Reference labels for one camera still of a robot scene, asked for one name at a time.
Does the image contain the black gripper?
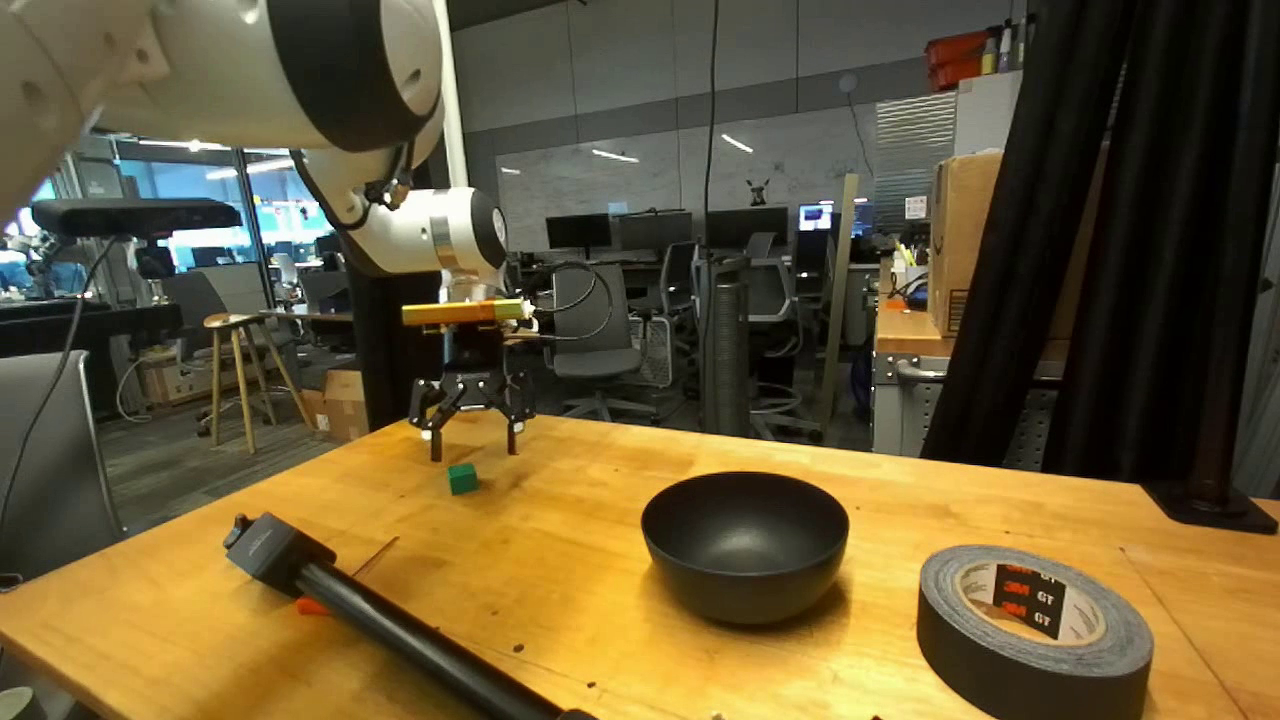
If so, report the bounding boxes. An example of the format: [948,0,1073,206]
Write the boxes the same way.
[408,328,534,460]

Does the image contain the green cube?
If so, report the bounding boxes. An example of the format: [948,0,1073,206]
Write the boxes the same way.
[449,462,479,494]

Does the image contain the black bowl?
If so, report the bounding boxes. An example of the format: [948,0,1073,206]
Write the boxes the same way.
[639,473,852,626]

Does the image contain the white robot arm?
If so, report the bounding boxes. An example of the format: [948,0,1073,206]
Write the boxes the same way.
[0,0,534,441]

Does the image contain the grey office chair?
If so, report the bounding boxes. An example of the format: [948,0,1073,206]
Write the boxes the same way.
[548,261,652,418]

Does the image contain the wooden stool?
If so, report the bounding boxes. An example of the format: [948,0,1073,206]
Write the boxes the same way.
[206,313,312,452]

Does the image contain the cardboard box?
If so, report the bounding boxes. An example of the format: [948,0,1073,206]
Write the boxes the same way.
[927,153,1000,334]

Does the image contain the black tape roll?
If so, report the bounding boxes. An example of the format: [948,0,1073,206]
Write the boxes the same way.
[916,545,1158,720]

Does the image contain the black curtain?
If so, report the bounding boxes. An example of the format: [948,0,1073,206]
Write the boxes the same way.
[926,0,1280,535]

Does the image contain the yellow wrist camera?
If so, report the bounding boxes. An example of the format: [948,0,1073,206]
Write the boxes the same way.
[400,298,537,328]

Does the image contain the black camera stand bar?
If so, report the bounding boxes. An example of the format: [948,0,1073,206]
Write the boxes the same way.
[225,510,593,720]

